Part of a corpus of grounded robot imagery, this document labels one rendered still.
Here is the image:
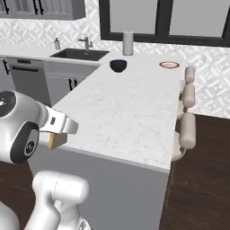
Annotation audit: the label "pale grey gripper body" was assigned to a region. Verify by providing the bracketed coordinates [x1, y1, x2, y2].
[59, 116, 80, 136]

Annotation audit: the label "tan bread slice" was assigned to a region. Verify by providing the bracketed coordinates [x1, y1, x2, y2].
[48, 132, 68, 152]

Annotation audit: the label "white plate with red rim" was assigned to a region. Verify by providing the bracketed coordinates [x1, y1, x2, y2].
[158, 60, 181, 69]

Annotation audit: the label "grey base cupboards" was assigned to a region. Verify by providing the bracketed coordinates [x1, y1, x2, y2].
[0, 57, 102, 108]

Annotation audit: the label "grey dishwasher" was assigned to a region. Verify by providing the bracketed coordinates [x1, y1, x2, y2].
[5, 57, 51, 106]

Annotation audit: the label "dark sink basin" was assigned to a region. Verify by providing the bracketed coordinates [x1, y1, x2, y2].
[49, 48, 111, 63]

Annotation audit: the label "black bowl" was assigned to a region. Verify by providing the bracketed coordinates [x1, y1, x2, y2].
[109, 59, 128, 74]

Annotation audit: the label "grey soap dispenser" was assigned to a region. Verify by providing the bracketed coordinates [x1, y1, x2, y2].
[53, 37, 62, 51]

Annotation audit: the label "grey kitchen island base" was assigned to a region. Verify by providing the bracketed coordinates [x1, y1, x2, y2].
[27, 139, 171, 230]

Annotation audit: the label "silver tap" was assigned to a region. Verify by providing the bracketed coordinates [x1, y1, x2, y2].
[77, 36, 94, 51]

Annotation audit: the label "white paper towel roll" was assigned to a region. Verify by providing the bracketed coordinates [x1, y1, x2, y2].
[121, 30, 135, 57]

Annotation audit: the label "beige bar stool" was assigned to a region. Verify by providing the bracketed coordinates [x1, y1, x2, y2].
[178, 83, 197, 113]
[171, 111, 198, 163]
[183, 65, 197, 84]

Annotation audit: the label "black-framed window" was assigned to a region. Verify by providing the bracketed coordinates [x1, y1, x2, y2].
[98, 0, 230, 49]

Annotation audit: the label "grey wall cupboards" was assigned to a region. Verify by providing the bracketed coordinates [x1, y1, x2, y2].
[0, 0, 86, 22]

